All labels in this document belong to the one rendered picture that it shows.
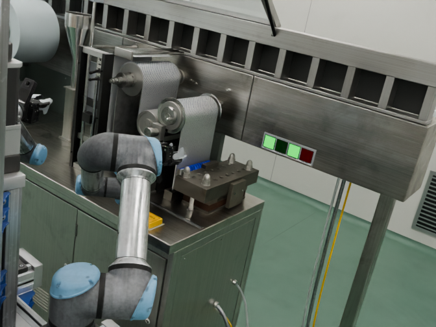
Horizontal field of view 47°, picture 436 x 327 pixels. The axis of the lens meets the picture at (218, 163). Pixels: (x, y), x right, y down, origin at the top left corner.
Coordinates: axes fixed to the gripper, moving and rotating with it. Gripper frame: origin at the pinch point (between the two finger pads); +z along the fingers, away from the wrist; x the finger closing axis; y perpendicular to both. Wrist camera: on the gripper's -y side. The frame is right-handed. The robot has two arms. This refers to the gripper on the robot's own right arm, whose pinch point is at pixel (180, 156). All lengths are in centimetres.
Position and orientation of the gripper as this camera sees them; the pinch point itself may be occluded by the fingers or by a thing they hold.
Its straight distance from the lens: 209.6
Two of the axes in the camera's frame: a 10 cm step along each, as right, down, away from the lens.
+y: 1.8, -9.3, -3.4
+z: 5.8, -1.8, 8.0
